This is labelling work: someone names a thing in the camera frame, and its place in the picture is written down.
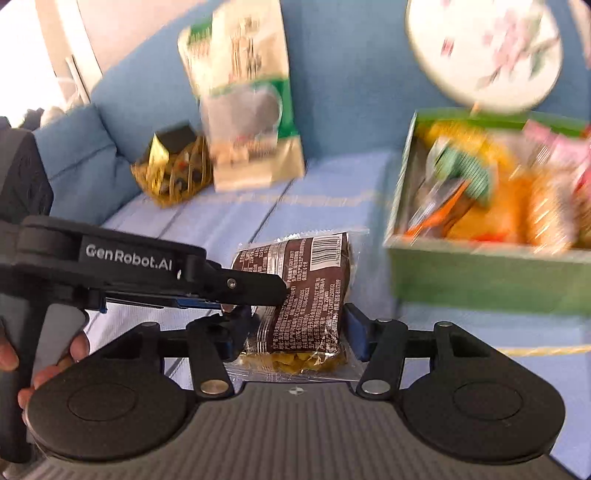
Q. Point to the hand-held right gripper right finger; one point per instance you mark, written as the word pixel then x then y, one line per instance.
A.
pixel 355 333

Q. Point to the black and gold packet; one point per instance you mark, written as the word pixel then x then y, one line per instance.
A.
pixel 173 138

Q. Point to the pile of mixed snack wrappers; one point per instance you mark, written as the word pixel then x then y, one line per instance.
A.
pixel 489 198

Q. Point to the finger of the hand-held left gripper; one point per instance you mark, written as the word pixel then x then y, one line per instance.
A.
pixel 249 288

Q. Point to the light blue striped blanket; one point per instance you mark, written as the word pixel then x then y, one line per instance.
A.
pixel 323 203

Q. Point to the green cardboard box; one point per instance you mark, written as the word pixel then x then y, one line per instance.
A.
pixel 485 277

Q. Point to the person's left hand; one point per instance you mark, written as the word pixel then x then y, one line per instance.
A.
pixel 44 383

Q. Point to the round floral paper fan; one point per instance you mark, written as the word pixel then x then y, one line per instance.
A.
pixel 480 50

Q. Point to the blue cushion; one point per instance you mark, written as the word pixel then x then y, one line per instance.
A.
pixel 78 157

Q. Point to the large beige green pouch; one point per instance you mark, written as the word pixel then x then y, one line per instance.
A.
pixel 244 92

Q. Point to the blue fabric sofa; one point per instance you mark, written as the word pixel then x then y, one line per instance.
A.
pixel 351 83

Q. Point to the brown snack packet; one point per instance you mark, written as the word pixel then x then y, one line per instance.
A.
pixel 314 286

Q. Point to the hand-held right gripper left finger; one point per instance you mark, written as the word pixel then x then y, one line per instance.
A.
pixel 240 333

